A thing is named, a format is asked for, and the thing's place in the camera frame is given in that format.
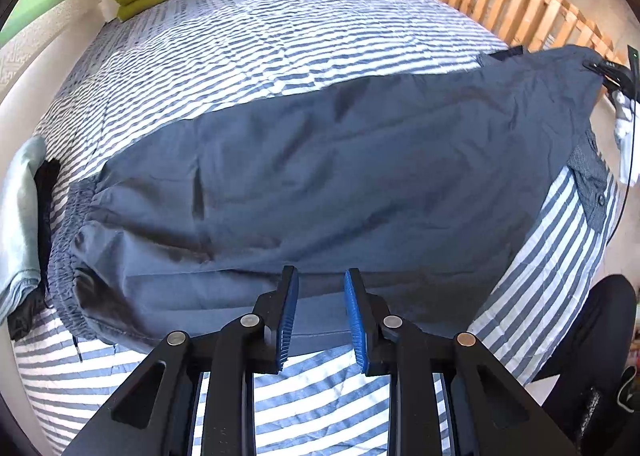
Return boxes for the blue white striped bedspread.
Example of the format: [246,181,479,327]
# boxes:
[12,0,621,456]

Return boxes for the grey woven buttoned garment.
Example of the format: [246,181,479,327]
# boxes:
[565,129,621,232]

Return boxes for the person's black trouser leg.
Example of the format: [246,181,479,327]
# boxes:
[542,275,640,442]

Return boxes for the black shoe with white trim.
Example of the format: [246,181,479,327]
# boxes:
[617,365,640,413]

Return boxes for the light teal cloth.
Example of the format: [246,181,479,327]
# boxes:
[0,135,48,322]

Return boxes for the dark blue pants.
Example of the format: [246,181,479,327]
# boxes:
[47,44,608,354]

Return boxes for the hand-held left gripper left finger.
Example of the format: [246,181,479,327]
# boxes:
[65,265,300,456]

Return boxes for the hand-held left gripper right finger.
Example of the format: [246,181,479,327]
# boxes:
[344,267,576,456]

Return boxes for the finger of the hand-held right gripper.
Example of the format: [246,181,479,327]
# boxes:
[582,59,632,87]

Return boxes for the black cloth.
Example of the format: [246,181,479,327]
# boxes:
[7,159,61,342]

